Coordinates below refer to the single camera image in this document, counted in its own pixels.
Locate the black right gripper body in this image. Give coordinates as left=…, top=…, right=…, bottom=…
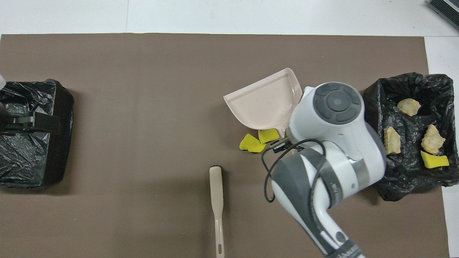
left=270, top=139, right=292, bottom=154

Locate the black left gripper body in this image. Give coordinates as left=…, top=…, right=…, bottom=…
left=0, top=111, right=60, bottom=134

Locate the notched yellow sponge piece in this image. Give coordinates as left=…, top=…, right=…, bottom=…
left=258, top=128, right=280, bottom=144

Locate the beige plastic dustpan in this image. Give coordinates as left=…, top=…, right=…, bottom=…
left=223, top=68, right=303, bottom=139

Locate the beige hand brush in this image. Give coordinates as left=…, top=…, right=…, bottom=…
left=209, top=166, right=226, bottom=258

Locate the striped orange croissant piece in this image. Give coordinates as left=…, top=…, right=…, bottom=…
left=384, top=126, right=402, bottom=155

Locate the pale bread chunk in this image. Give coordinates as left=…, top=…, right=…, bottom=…
left=397, top=98, right=421, bottom=117
left=421, top=124, right=446, bottom=154

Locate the black bag-lined bin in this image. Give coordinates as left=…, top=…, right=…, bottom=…
left=0, top=79, right=75, bottom=189
left=358, top=72, right=459, bottom=202

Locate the brown table mat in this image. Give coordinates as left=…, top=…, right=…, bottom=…
left=0, top=33, right=450, bottom=258

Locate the dark grey ribbed object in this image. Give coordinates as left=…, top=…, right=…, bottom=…
left=427, top=0, right=459, bottom=31

